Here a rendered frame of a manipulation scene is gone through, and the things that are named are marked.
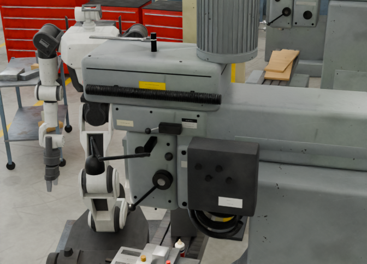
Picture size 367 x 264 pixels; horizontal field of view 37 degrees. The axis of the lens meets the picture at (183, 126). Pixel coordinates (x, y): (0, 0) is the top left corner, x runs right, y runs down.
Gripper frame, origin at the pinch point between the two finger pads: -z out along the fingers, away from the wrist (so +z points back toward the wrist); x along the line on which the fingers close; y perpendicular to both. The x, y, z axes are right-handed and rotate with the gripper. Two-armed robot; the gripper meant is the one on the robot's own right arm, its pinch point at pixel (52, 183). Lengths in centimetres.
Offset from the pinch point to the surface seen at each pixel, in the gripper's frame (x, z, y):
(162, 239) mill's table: 37, -11, 63
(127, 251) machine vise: 57, -9, 50
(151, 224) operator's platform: -57, -44, 46
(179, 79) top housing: 97, 70, 73
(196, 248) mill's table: 43, -12, 79
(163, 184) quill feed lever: 88, 32, 68
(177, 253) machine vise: 63, -5, 72
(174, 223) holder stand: 36, -4, 68
